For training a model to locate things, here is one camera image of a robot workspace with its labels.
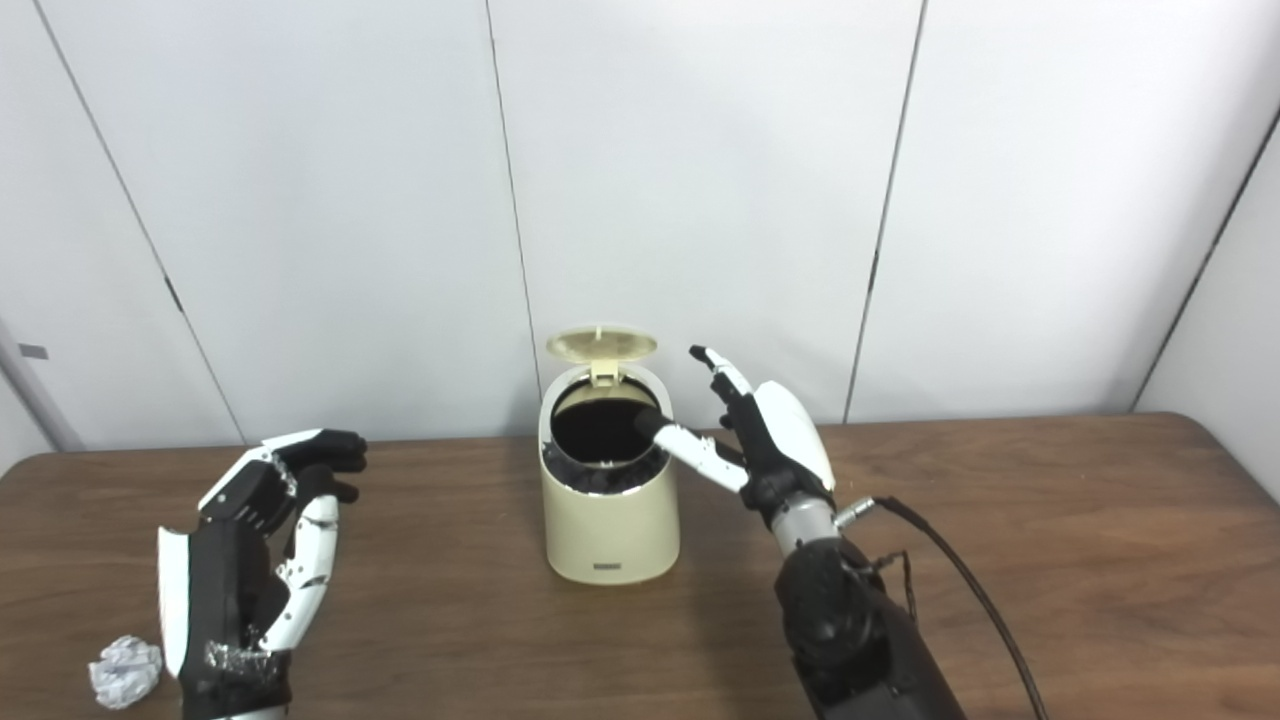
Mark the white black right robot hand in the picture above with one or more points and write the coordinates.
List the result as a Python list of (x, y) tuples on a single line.
[(790, 440)]

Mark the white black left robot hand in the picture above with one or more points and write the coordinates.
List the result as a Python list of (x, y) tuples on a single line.
[(225, 590)]

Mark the white paper ball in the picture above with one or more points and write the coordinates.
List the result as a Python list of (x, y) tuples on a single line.
[(126, 672)]

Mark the cream-colored bin body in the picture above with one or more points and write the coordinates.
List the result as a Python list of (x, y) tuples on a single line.
[(610, 535)]

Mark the cream round bin lid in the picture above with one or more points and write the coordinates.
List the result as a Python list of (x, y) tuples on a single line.
[(600, 345)]

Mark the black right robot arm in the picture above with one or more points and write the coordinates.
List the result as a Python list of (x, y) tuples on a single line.
[(850, 630)]

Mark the black bin liner bag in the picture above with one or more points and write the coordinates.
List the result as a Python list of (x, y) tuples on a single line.
[(595, 430)]

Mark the gray wall corner strip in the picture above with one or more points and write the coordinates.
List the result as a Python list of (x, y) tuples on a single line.
[(35, 395)]

